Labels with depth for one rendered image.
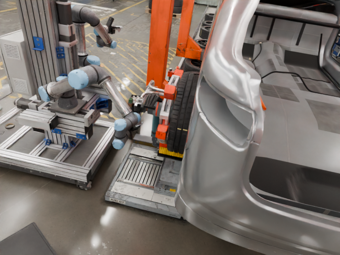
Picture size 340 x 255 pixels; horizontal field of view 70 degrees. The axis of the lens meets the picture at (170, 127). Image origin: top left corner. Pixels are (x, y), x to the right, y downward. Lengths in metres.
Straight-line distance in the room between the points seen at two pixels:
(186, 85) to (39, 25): 1.16
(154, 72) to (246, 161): 1.67
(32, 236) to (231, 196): 1.34
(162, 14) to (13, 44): 1.18
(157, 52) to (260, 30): 2.31
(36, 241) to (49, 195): 0.73
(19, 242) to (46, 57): 1.33
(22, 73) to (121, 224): 1.49
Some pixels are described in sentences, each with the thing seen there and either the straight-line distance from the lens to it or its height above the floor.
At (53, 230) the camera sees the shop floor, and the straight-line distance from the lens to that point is 2.30.
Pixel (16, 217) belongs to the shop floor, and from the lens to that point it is 2.46.
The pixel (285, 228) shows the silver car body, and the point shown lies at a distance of 1.07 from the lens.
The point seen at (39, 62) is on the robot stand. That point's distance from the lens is 2.26.
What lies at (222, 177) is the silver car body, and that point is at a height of 1.24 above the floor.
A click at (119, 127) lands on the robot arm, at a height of 0.99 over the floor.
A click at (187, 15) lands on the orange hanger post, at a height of 1.18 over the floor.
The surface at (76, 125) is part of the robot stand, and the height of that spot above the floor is 0.67.
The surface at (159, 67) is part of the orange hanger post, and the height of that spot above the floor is 1.03.
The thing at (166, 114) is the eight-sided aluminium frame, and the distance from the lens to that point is 1.73.
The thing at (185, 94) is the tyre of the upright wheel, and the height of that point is 1.12.
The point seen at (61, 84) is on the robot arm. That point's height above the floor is 1.13.
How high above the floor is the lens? 1.89
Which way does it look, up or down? 35 degrees down
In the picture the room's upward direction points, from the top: 9 degrees clockwise
